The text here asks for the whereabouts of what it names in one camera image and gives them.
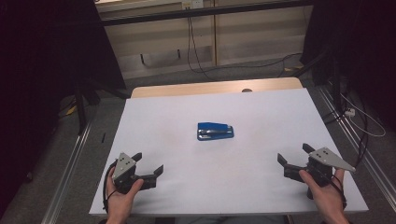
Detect metal floor rail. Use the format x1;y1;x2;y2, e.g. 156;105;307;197
317;86;396;204
41;121;93;224

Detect black curtain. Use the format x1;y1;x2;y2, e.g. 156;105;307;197
299;0;396;133
0;0;127;216

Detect light wooden table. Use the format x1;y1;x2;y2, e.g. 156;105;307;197
130;77;304;99

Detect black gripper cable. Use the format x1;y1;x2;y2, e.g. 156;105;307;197
329;174;347;210
102;161;118;215

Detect black horizontal bar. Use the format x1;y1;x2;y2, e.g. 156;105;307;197
100;0;314;27

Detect black metal stand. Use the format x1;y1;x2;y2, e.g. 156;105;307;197
291;49;345;117
74;77;132;135

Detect person's left hand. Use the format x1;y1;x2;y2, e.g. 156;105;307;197
106;166;145;217

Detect white table cover sheet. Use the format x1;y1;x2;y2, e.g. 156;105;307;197
89;88;369;217

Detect black floor cable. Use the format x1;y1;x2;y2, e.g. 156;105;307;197
214;51;304;78

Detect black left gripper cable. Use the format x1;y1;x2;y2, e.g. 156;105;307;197
102;161;118;215

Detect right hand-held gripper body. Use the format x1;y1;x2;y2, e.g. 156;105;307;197
306;147;357;188

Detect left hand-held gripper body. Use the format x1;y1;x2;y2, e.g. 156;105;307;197
111;152;143;195

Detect black hanging cables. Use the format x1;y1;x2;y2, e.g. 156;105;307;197
186;16;219;82

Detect blue stapler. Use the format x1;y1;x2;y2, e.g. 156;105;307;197
196;121;235;142

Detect person's right hand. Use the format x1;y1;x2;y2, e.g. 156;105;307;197
298;168;347;219

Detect beige cabinet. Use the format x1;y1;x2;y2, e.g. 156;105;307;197
93;0;314;80

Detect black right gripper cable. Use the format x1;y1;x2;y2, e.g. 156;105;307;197
329;174;347;210

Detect white wall socket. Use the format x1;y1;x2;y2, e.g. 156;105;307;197
181;0;205;10

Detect white cable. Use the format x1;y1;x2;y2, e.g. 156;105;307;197
339;92;388;138

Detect bundle of black cables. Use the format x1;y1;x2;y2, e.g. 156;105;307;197
321;78;371;172

